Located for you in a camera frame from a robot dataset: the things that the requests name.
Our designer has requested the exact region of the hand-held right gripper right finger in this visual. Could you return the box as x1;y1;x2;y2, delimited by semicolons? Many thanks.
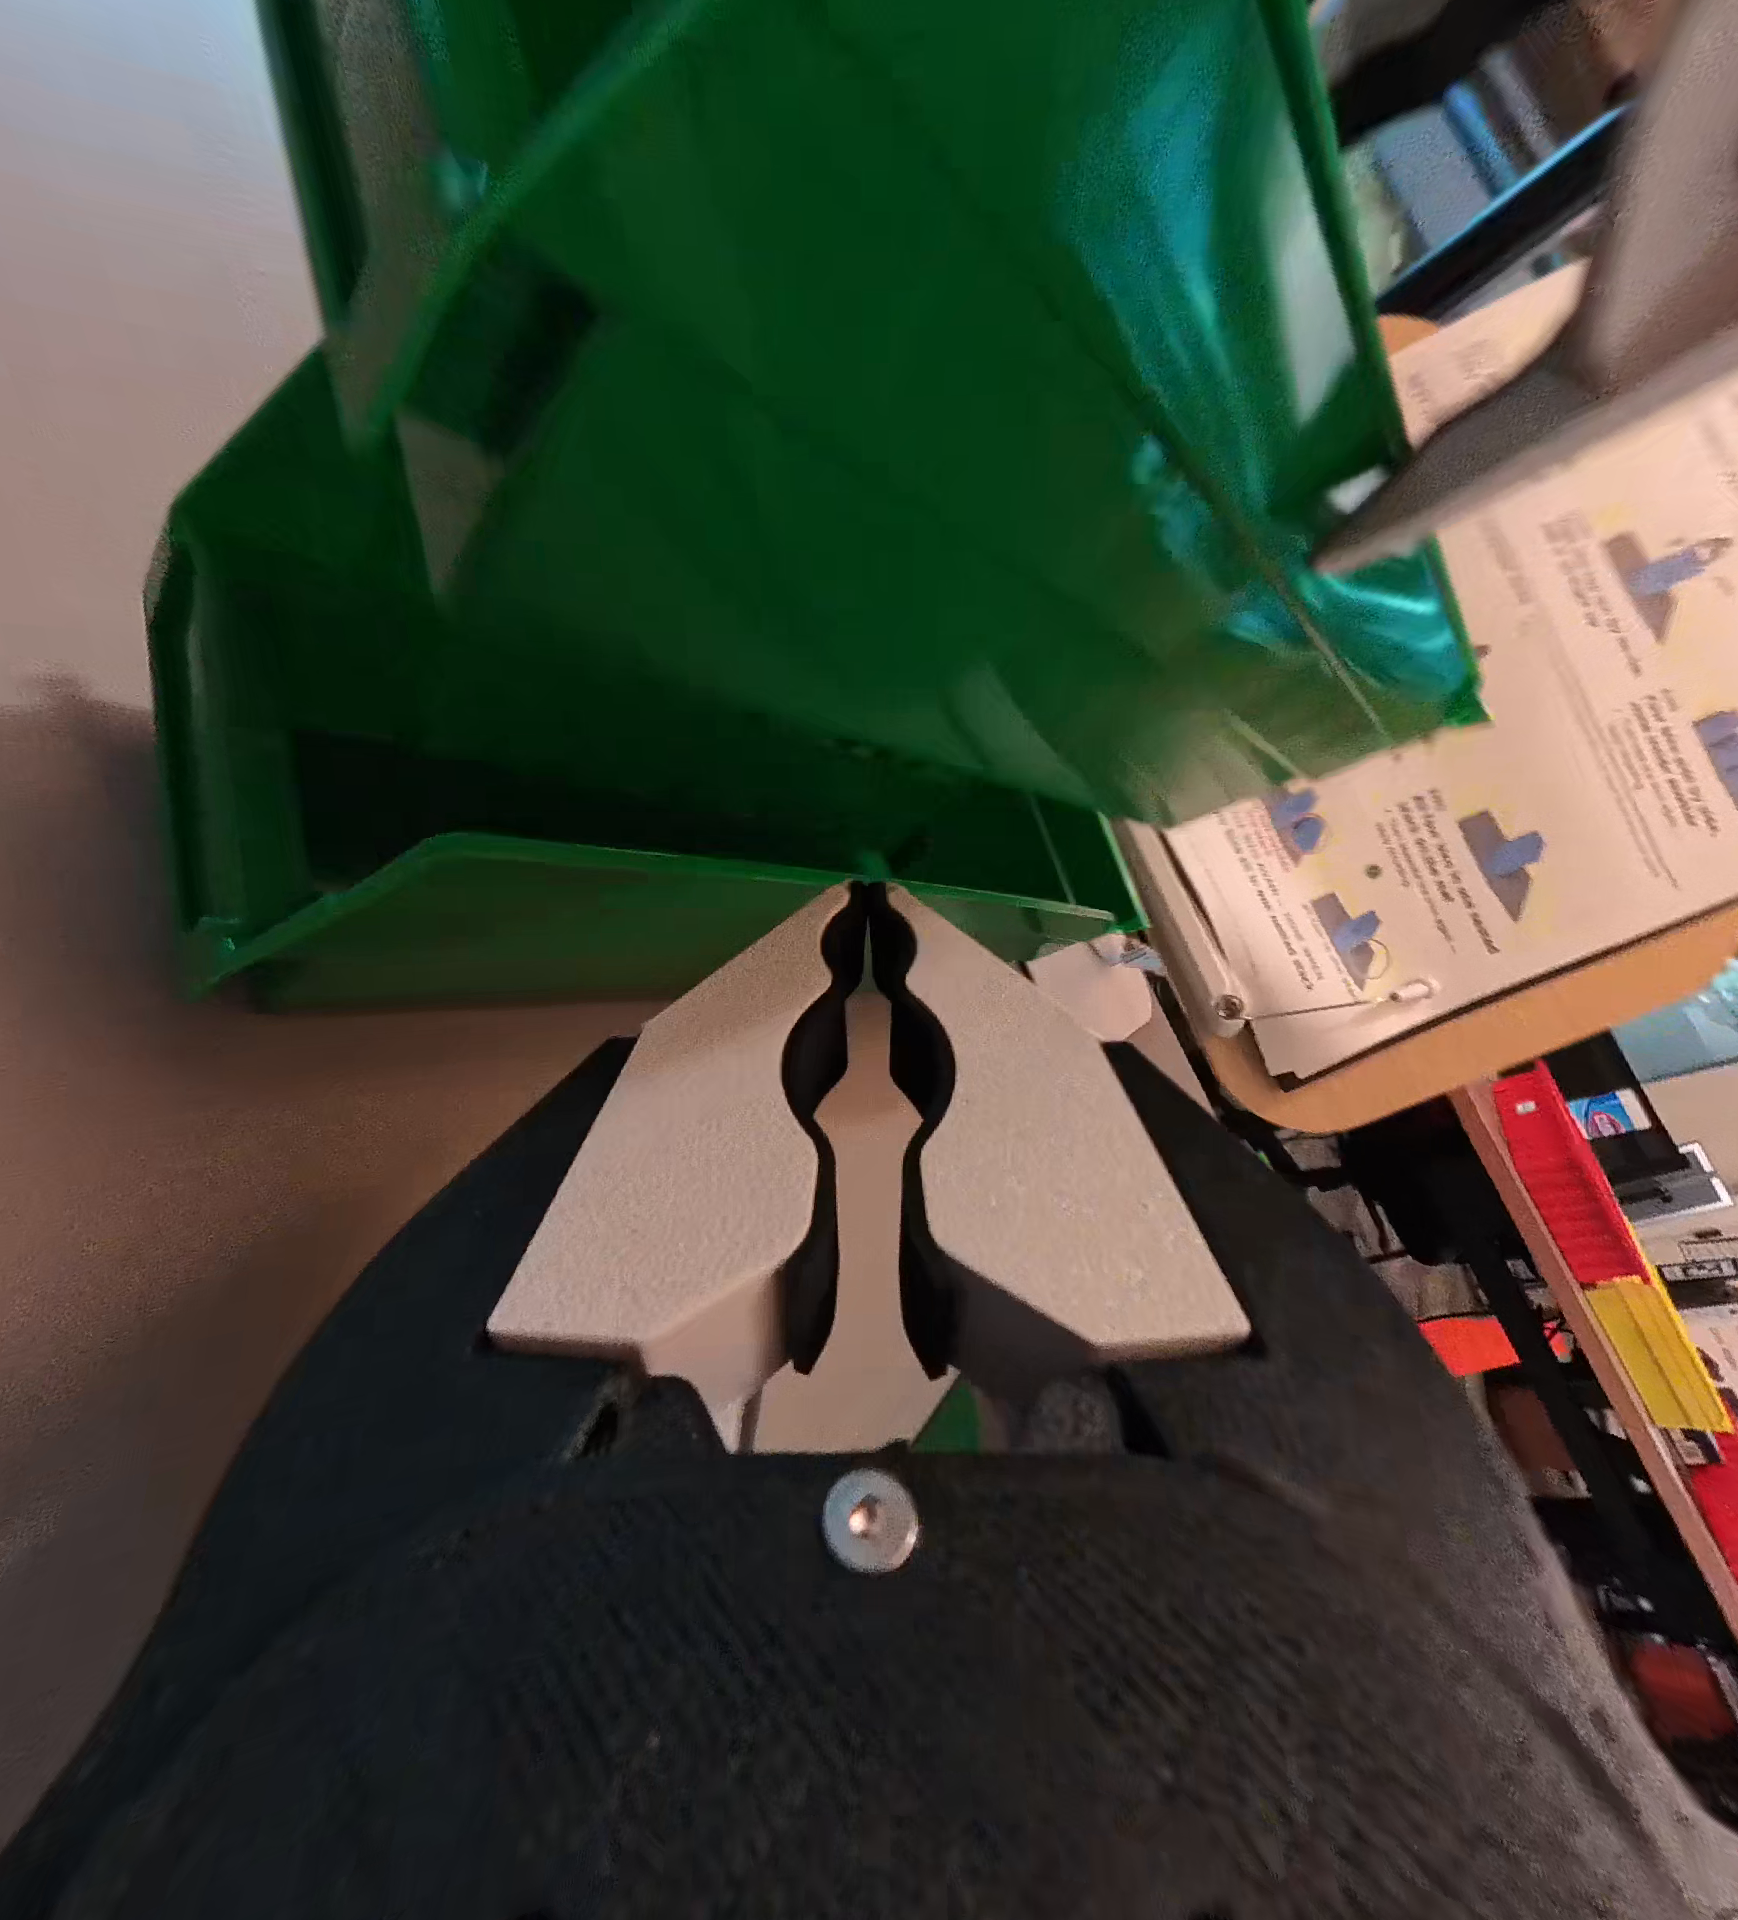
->
869;883;1253;1422

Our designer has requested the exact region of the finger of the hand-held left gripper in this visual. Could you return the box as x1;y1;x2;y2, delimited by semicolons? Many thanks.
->
1316;353;1602;583

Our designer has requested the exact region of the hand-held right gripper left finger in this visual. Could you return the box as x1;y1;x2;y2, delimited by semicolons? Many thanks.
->
484;883;871;1451

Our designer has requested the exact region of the grey desk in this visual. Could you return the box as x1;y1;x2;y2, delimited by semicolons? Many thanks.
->
0;0;1215;1907

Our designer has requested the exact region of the white clipboard stand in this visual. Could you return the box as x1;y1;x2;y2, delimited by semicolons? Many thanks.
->
1025;817;1268;1115

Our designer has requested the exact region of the yellow ribbed object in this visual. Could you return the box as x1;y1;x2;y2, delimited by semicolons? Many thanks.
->
1578;1271;1737;1437

